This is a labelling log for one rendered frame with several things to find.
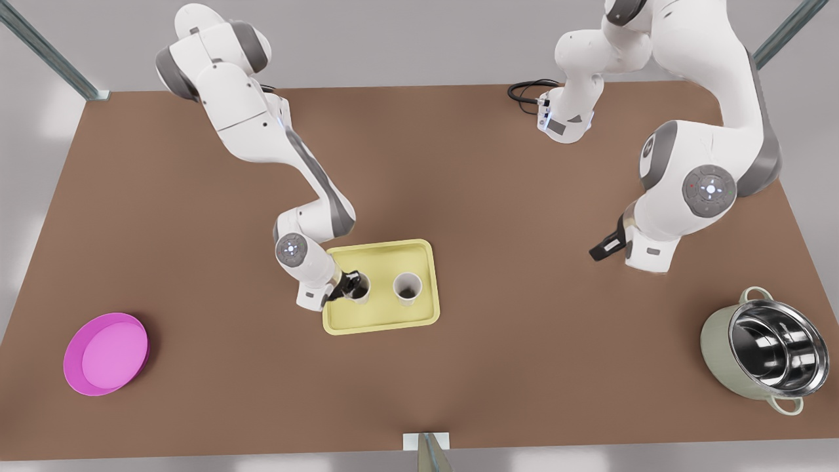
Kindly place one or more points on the white IKEA cup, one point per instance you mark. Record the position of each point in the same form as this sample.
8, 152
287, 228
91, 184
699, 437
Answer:
361, 289
407, 288

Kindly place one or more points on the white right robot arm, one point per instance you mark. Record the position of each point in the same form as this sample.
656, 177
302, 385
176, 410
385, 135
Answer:
242, 111

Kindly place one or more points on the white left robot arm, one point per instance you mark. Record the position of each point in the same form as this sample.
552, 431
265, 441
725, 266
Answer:
701, 164

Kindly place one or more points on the yellow rectangular tray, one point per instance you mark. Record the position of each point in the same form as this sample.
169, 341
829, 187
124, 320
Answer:
383, 314

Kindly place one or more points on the pale green steel pot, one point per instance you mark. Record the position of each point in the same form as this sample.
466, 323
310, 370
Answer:
763, 347

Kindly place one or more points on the pink round bowl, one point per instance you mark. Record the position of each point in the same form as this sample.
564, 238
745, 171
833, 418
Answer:
107, 354

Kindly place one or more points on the silver frame post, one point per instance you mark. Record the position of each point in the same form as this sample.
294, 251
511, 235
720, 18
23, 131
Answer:
46, 49
786, 29
429, 452

